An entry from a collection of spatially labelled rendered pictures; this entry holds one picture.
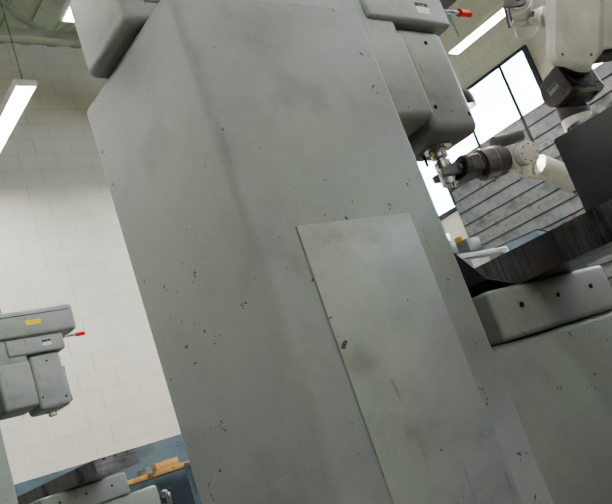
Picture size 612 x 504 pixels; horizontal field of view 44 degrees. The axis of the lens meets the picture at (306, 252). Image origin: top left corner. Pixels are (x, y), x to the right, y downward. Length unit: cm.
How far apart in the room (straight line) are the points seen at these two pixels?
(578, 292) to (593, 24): 73
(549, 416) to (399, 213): 57
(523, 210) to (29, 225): 645
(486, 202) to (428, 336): 988
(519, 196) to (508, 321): 925
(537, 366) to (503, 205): 939
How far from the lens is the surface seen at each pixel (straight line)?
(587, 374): 195
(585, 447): 186
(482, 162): 212
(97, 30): 171
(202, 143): 141
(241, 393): 141
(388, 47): 201
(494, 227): 1127
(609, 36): 228
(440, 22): 224
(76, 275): 879
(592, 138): 178
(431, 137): 203
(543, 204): 1079
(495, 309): 175
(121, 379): 859
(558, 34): 230
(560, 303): 194
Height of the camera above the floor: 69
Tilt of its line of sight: 13 degrees up
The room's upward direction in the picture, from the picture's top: 19 degrees counter-clockwise
